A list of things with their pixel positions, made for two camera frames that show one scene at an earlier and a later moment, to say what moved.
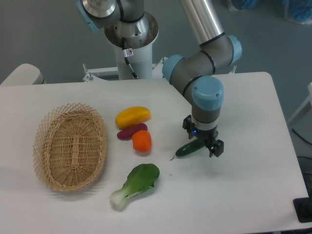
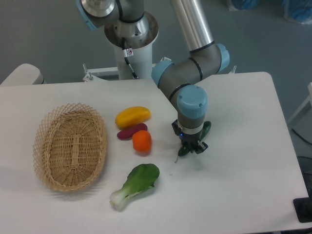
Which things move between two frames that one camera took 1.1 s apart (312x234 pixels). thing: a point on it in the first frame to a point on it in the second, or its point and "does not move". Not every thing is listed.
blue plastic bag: x=300 y=11 does not move
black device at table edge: x=303 y=207 does not move
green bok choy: x=141 y=178 does not move
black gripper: x=207 y=135 to x=191 y=139
